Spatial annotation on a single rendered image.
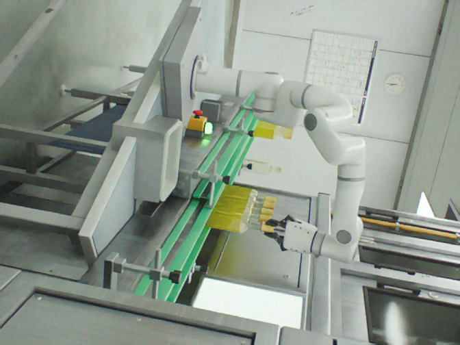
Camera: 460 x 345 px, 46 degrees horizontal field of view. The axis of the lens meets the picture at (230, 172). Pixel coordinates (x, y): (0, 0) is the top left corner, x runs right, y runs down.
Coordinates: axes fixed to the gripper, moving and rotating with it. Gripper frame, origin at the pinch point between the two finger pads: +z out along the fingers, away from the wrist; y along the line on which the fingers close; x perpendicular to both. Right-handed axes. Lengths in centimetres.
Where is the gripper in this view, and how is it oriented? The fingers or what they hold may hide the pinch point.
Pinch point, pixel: (271, 228)
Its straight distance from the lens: 186.1
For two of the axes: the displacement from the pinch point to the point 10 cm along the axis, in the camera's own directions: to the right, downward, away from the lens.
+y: 1.3, -9.3, -3.3
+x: -4.2, 2.6, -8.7
